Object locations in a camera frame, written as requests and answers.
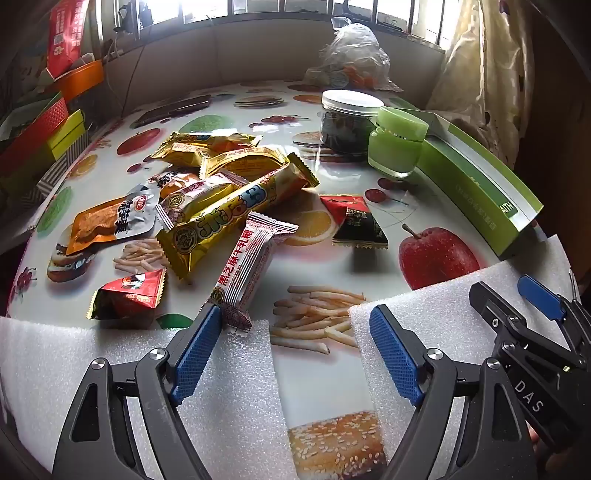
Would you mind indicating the yellow green box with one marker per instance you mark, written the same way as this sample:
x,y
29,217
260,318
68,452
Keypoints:
x,y
64,134

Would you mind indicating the red triangular snack packet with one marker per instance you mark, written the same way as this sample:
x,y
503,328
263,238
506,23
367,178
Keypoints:
x,y
129,297

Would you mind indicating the cream patterned curtain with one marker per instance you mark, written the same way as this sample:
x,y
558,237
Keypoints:
x,y
475,69

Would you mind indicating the green cardboard box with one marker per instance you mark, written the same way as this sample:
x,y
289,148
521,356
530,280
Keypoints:
x,y
461,184

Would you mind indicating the red paper bag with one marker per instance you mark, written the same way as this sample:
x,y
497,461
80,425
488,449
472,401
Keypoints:
x,y
67,32

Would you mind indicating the white foam sheet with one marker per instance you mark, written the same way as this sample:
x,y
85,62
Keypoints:
x,y
46,369
438,295

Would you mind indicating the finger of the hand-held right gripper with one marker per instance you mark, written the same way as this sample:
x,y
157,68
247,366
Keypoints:
x,y
540,297
491,307

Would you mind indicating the white red nougat packet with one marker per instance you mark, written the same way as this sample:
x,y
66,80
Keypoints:
x,y
249,267

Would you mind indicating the long gold snack bar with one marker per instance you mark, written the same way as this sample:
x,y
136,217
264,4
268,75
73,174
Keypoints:
x,y
217,226
207,140

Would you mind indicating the red black snack packet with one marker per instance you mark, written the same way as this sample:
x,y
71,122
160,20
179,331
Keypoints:
x,y
358,226

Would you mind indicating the barred window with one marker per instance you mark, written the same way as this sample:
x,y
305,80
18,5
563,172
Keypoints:
x,y
258,7

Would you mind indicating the black smartphone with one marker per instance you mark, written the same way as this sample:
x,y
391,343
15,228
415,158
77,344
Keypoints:
x,y
171,110

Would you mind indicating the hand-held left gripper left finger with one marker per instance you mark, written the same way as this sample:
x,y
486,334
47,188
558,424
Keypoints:
x,y
198,355

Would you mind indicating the clear plastic bag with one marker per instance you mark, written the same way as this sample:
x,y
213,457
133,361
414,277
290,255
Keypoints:
x,y
355,50

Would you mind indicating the orange box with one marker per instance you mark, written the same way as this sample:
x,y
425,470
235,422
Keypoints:
x,y
81,81

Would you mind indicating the clear jar with white lid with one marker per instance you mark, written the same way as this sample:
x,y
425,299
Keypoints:
x,y
346,134

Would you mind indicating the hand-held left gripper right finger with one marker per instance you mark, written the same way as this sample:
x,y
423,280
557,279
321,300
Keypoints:
x,y
395,355

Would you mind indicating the small gold striped snack bar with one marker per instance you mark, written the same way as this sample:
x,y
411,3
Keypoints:
x,y
194,196

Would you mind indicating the green plastic jar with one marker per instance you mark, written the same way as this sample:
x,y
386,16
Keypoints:
x,y
395,147

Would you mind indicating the orange silver snack pouch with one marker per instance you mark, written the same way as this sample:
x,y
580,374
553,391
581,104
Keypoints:
x,y
97,226
173,182

